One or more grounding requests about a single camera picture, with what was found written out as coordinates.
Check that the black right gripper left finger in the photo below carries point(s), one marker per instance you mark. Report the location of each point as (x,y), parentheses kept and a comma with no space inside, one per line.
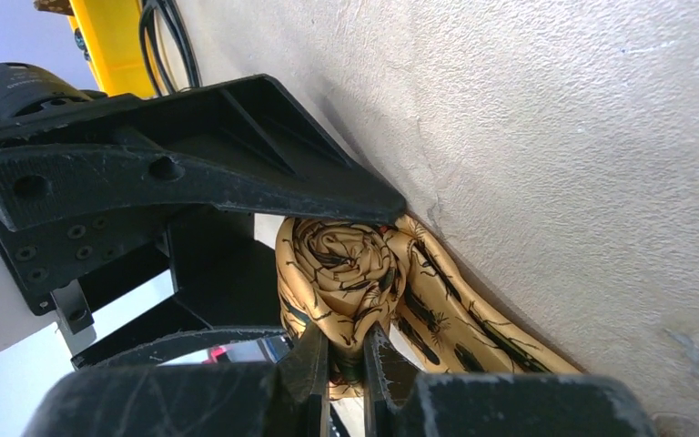
(284,398)

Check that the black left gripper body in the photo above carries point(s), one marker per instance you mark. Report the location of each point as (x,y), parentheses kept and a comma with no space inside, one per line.
(45,257)

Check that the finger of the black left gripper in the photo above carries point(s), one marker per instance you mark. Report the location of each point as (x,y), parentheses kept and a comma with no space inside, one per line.
(245,145)
(178,326)

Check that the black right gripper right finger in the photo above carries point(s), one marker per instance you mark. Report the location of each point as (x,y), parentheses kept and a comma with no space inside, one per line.
(401,400)

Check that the cream insect print tie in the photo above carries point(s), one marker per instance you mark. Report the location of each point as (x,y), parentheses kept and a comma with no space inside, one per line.
(345,278)

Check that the yellow plastic bin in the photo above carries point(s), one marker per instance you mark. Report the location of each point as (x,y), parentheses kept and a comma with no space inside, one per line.
(106,32)

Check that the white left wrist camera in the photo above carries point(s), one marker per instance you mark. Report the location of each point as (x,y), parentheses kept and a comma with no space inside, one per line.
(33,357)

